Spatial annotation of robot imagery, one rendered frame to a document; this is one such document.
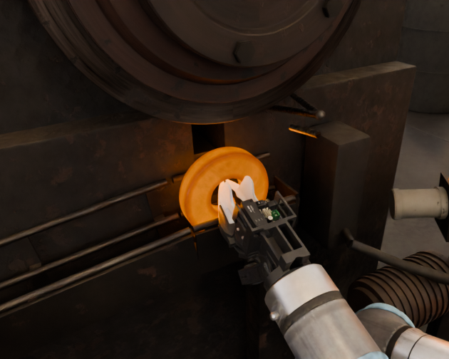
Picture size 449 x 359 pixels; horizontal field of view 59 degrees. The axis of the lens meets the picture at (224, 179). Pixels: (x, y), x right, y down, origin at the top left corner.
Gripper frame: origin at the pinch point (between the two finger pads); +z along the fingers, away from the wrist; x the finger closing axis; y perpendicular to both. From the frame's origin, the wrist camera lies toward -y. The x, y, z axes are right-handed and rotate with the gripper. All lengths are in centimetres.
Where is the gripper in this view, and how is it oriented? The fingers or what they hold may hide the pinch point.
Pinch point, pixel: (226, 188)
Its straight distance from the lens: 66.5
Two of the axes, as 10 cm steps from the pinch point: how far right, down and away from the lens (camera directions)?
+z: -4.2, -6.8, 6.0
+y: 0.9, -6.9, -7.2
